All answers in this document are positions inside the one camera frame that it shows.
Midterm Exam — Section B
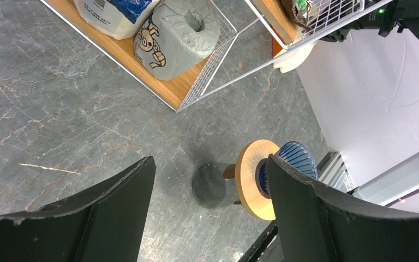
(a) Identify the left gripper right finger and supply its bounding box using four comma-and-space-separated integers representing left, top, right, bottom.
267, 155, 419, 261

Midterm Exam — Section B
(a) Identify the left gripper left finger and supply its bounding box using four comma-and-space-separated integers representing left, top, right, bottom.
0, 156, 156, 261

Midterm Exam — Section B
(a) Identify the blue ribbed coffee dripper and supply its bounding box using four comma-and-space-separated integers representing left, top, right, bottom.
255, 141, 319, 199

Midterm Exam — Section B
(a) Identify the wooden ring dripper stand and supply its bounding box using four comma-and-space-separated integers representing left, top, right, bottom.
235, 139, 279, 221

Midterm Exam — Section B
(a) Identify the dark glass carafe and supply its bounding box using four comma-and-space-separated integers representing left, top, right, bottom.
191, 163, 241, 210

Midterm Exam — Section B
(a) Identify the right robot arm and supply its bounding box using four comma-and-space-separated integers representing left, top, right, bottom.
317, 1, 419, 206

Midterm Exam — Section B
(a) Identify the paper coffee filter stack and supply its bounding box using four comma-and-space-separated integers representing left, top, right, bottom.
272, 38, 318, 73

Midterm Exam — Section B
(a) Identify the grey canister lower shelf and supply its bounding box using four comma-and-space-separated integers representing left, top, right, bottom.
134, 1, 220, 81

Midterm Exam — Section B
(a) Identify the white canister lower shelf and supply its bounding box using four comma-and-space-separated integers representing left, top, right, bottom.
74, 1, 159, 40

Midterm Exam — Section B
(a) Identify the aluminium rail frame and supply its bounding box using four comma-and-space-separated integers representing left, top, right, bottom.
317, 152, 355, 193

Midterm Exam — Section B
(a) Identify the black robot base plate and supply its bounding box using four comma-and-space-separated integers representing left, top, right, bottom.
238, 220, 284, 262

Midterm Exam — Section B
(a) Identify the white wire shelf rack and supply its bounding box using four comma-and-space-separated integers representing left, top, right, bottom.
39, 0, 394, 113

